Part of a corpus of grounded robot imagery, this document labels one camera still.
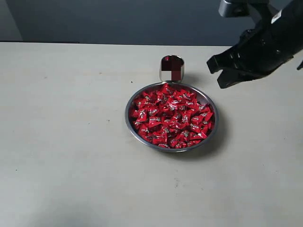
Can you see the stainless steel cup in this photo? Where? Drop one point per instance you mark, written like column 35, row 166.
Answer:
column 171, row 69

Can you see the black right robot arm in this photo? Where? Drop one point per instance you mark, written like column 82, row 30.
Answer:
column 291, row 13

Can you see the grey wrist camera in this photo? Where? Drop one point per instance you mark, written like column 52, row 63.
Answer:
column 258, row 10

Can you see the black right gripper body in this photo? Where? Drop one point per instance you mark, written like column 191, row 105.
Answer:
column 267, row 49

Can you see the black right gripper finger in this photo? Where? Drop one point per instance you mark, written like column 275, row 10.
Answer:
column 227, row 61
column 229, row 78

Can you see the round steel bowl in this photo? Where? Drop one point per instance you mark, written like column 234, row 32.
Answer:
column 132, row 132

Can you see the pile of red wrapped candies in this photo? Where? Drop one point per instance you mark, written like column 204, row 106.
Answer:
column 172, row 118

